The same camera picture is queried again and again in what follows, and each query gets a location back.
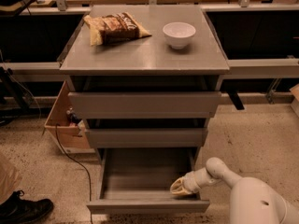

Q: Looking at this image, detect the cardboard box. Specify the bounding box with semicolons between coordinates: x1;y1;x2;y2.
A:
44;81;94;154

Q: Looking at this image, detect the grey metal rail frame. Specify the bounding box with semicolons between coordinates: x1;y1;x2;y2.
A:
3;5;299;81

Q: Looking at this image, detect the beige trouser leg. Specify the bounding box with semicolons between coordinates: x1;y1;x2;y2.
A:
0;152;21;204

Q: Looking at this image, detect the grey bottom drawer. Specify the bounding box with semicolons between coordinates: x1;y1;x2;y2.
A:
87;147;209;215

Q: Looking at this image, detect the grey middle drawer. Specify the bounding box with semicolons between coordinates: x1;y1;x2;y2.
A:
85;128;207;148

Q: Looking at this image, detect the grey drawer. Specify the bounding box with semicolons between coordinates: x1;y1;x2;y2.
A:
87;147;209;215
85;128;207;148
68;91;221;119

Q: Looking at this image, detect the white bowl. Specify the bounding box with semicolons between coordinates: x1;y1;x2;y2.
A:
163;22;196;49

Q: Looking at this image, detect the black shoe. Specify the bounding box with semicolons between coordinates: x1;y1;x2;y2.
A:
0;190;54;224

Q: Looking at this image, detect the grey top drawer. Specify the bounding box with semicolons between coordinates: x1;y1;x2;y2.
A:
68;91;221;119

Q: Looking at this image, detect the black floor cable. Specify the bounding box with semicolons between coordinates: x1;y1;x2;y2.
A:
54;123;94;224

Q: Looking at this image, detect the grey drawer cabinet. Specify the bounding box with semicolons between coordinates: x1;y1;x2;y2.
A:
61;5;230;159

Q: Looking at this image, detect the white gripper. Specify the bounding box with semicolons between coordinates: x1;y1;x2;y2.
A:
170;168;212;196

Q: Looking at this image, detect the brown chip bag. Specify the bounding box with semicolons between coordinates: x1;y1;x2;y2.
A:
84;12;151;46

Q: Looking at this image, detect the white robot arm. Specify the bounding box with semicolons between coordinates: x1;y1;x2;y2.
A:
170;157;299;224

